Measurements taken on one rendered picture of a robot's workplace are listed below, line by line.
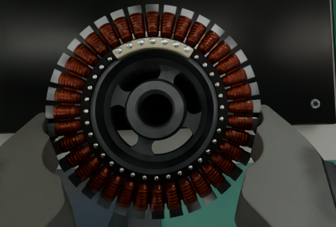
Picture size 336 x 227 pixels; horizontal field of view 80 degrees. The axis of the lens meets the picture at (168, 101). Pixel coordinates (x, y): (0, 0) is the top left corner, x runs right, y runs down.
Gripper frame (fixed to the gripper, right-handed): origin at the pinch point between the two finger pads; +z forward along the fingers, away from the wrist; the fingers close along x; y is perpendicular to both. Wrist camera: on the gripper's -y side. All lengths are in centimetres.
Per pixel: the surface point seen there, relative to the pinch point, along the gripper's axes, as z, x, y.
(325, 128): 5.4, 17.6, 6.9
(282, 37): 8.4, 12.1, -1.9
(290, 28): 8.8, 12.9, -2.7
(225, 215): 44, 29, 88
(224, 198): 48, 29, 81
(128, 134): 5.8, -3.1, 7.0
